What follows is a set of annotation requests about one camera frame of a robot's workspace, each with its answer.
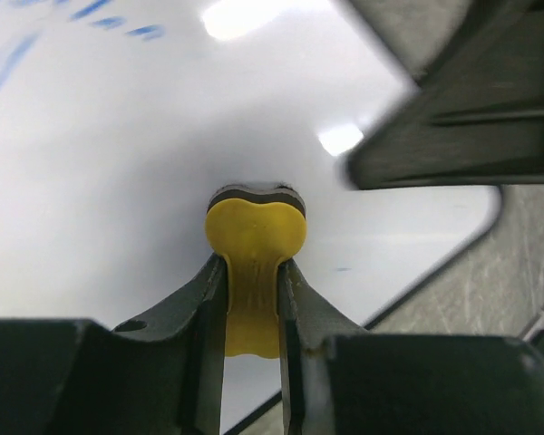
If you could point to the yellow bone-shaped eraser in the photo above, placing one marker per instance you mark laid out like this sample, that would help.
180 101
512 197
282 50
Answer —
255 230

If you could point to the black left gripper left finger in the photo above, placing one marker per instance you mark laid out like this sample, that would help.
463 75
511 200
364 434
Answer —
175 355

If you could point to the small black-framed whiteboard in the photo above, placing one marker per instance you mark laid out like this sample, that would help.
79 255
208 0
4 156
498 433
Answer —
119 120

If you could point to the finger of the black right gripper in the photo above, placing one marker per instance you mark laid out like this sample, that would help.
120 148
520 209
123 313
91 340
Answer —
478 116

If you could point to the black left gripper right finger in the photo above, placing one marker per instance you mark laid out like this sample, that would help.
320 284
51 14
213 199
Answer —
307 325

